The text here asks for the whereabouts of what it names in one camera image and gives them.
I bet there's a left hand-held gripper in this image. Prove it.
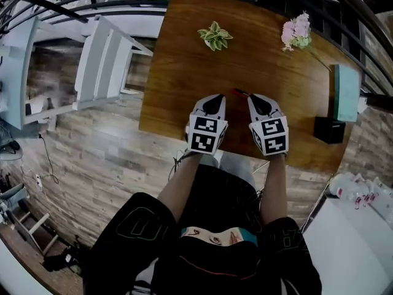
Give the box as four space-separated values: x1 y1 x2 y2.
184 93 230 156

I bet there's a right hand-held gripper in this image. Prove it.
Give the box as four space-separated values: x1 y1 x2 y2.
247 94 290 157

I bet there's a red pen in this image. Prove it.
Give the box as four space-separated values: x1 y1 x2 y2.
231 87 252 99

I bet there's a black square pen holder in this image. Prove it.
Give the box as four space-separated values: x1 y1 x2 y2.
313 116 347 145

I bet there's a person's right forearm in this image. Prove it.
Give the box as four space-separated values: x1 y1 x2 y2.
260 154 289 227

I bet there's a person's left forearm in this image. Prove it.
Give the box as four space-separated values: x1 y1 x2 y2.
158 154 202 227

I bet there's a small green potted plant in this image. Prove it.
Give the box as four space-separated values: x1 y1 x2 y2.
196 20 234 52

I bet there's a teal book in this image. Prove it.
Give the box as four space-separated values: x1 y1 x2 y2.
329 63 363 123

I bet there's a pink artificial flower bouquet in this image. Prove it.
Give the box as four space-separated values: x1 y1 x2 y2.
281 10 332 72

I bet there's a white slatted chair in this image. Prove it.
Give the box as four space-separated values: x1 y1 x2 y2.
72 14 154 112

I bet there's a person's black printed shirt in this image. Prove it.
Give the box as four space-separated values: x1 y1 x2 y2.
82 163 322 295

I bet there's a pale blue desk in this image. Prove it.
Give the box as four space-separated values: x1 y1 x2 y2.
0 16 41 132

